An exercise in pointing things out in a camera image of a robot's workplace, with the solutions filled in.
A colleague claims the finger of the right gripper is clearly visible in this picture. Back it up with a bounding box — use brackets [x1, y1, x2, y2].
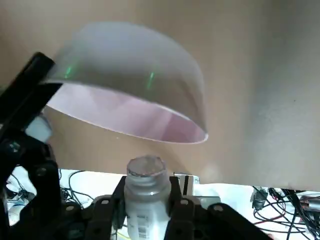
[0, 51, 57, 121]
[0, 81, 64, 143]

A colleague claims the white vitamin bottle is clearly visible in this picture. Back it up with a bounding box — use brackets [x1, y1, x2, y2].
[124, 154, 172, 240]

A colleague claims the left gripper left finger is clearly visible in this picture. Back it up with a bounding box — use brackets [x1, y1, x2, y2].
[58, 174, 127, 240]

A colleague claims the pink bowl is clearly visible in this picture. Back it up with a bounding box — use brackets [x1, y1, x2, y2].
[44, 21, 210, 145]

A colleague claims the aluminium frame post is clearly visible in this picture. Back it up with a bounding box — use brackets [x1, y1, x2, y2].
[173, 171, 201, 198]

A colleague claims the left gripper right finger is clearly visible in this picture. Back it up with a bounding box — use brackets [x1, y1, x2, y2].
[164, 174, 272, 240]

